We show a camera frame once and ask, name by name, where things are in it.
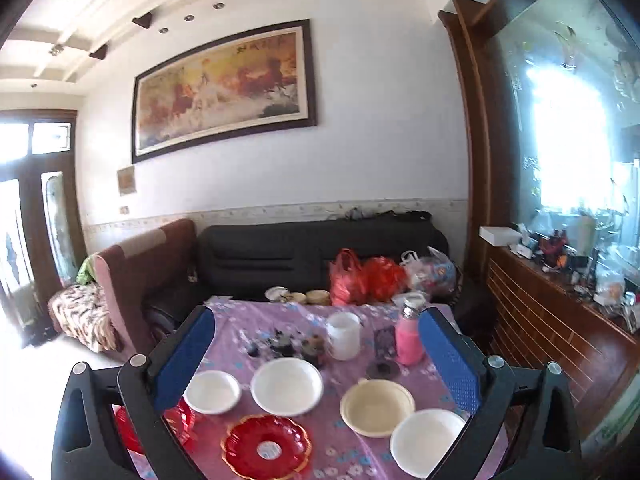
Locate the clear plastic bag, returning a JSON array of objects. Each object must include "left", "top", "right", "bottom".
[{"left": 400, "top": 246, "right": 457, "bottom": 296}]

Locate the dark teapot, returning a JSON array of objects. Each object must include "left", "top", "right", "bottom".
[{"left": 270, "top": 330, "right": 296, "bottom": 358}]

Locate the white box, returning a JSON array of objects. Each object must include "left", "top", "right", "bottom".
[{"left": 479, "top": 226, "right": 522, "bottom": 247}]

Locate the maroon armchair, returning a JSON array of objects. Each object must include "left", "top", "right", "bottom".
[{"left": 95, "top": 218, "right": 198, "bottom": 356}]

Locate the green cloth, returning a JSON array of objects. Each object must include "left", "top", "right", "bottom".
[{"left": 76, "top": 255, "right": 101, "bottom": 285}]

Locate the small framed wall plaque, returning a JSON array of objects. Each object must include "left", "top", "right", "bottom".
[{"left": 117, "top": 165, "right": 137, "bottom": 197}]

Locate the wooden glass door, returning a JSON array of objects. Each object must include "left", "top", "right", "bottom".
[{"left": 0, "top": 110, "right": 88, "bottom": 346}]

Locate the white plastic cup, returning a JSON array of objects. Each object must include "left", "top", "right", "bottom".
[{"left": 326, "top": 311, "right": 362, "bottom": 361}]

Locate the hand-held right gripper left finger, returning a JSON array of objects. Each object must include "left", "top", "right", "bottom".
[{"left": 51, "top": 304, "right": 217, "bottom": 480}]

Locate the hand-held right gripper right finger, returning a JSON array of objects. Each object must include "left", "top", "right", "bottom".
[{"left": 417, "top": 306, "right": 583, "bottom": 480}]

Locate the black napkin holder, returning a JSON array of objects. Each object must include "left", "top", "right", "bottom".
[{"left": 366, "top": 324, "right": 401, "bottom": 380}]

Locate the red flower-shaped plate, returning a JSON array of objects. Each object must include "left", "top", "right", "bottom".
[
  {"left": 221, "top": 414, "right": 312, "bottom": 480},
  {"left": 115, "top": 397, "right": 197, "bottom": 453}
]

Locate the framed horse painting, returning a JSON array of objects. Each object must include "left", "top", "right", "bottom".
[{"left": 132, "top": 19, "right": 318, "bottom": 164}]

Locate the bagged bread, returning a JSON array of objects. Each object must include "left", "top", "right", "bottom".
[{"left": 595, "top": 270, "right": 626, "bottom": 306}]

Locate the red and black toy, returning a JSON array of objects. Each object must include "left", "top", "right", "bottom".
[{"left": 540, "top": 232, "right": 568, "bottom": 266}]

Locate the white paper roll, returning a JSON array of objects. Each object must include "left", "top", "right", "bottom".
[{"left": 580, "top": 215, "right": 598, "bottom": 251}]

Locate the black bag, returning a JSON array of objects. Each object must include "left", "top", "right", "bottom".
[{"left": 454, "top": 284, "right": 493, "bottom": 346}]

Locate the wood-framed glass partition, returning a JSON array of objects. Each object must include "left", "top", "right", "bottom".
[{"left": 439, "top": 0, "right": 640, "bottom": 261}]

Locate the cream plastic bowl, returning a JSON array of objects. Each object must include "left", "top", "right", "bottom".
[{"left": 340, "top": 378, "right": 417, "bottom": 438}]

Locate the large white foam bowl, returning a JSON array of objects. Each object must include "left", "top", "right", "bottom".
[
  {"left": 390, "top": 408, "right": 468, "bottom": 479},
  {"left": 250, "top": 357, "right": 325, "bottom": 417}
]

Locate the small white foam bowl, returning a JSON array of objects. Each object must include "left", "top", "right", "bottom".
[{"left": 184, "top": 370, "right": 242, "bottom": 415}]

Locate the black sofa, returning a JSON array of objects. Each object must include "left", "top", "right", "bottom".
[{"left": 145, "top": 220, "right": 451, "bottom": 331}]

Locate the brown wooden cabinet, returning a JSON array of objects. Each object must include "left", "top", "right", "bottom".
[{"left": 487, "top": 245, "right": 640, "bottom": 441}]

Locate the printed blanket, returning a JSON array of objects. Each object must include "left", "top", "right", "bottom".
[{"left": 48, "top": 284, "right": 118, "bottom": 353}]

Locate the pink knit-sleeved bottle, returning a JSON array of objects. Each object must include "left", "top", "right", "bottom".
[{"left": 395, "top": 294, "right": 427, "bottom": 366}]

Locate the brown tea jar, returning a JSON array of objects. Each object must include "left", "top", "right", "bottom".
[{"left": 301, "top": 334, "right": 327, "bottom": 367}]

